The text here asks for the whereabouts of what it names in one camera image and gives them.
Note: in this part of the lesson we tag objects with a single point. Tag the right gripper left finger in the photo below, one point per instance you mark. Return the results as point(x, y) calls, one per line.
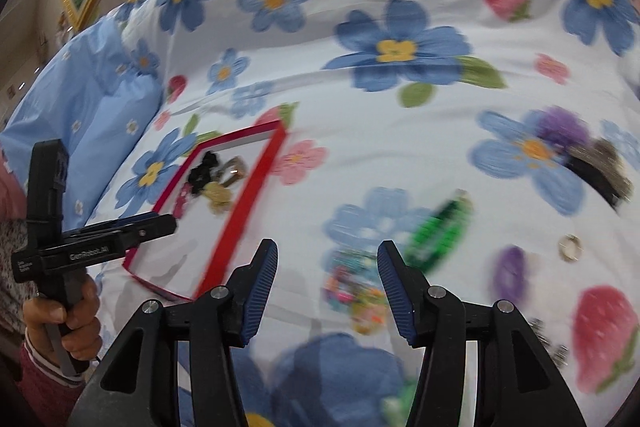
point(256, 286)

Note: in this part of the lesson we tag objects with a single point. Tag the red white tray box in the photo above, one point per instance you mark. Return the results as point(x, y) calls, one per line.
point(197, 256)

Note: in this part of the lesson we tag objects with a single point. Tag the pink hair clip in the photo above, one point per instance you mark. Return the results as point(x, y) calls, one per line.
point(182, 201)

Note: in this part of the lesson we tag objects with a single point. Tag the blue pillow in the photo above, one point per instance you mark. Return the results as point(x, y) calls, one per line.
point(96, 99)

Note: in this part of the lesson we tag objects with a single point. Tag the dark beaded hair claw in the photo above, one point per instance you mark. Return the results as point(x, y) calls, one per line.
point(599, 165)

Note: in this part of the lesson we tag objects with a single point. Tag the floral bed sheet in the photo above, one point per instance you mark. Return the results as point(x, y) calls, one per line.
point(392, 108)

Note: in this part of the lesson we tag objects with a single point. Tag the black scrunchie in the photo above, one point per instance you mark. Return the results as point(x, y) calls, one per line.
point(203, 173)

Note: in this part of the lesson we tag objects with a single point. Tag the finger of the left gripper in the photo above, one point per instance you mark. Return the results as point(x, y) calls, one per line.
point(137, 225)
point(164, 225)

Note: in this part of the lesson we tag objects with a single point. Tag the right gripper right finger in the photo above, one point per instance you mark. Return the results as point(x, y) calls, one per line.
point(396, 279)

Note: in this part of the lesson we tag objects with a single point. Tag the left hand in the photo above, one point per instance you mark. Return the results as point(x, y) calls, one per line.
point(83, 342)

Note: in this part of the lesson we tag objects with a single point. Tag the purple fluffy scrunchie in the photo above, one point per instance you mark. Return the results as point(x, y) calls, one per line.
point(562, 129)

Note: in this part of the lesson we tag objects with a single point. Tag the yellow hair clip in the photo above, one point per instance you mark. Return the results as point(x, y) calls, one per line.
point(219, 198)

